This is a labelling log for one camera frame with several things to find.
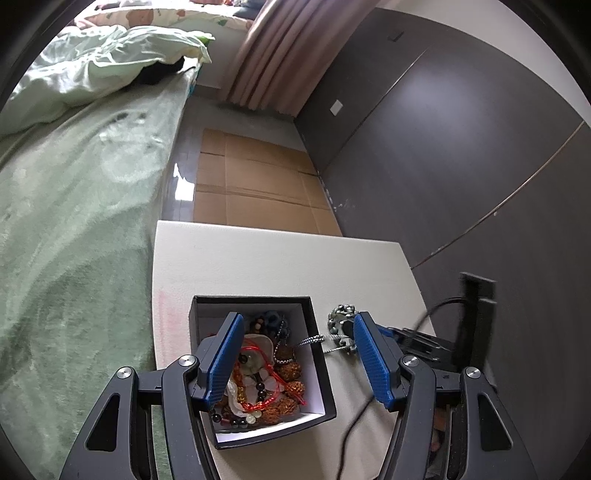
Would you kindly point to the printed window seat cushion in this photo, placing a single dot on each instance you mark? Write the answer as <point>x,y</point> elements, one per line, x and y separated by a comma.
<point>152,14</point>

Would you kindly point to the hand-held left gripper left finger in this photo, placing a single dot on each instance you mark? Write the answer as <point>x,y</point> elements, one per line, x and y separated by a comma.
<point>226,355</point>

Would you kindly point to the white wall socket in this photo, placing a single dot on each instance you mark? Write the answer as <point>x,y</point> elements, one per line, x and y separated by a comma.
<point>337,107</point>

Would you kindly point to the flattened cardboard sheet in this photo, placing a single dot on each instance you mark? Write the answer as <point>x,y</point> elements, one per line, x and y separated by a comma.
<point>258,184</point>

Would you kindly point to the light green duvet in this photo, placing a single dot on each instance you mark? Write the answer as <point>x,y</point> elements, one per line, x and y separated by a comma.
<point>92,69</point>

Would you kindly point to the pink curtain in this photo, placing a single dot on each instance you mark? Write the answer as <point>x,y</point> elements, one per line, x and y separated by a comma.
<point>277,60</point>

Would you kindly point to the dark grey wardrobe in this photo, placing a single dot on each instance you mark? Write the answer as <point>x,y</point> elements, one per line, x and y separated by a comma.
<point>461,138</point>

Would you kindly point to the pile of bead jewelry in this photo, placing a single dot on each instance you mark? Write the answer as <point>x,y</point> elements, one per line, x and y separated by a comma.
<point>281,369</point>

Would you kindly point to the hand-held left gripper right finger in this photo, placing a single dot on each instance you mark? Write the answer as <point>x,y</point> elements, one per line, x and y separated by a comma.
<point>374,364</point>

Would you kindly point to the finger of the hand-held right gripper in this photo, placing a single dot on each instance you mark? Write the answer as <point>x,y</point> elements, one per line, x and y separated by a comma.
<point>387,330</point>

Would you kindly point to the white low table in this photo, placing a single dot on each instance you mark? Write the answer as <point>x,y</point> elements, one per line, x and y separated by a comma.
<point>277,258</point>

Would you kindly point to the black jewelry box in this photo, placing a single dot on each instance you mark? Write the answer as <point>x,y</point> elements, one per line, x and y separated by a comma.
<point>249,304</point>

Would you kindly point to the bed with green sheet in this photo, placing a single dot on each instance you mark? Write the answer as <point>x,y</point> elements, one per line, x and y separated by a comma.
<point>69,254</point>

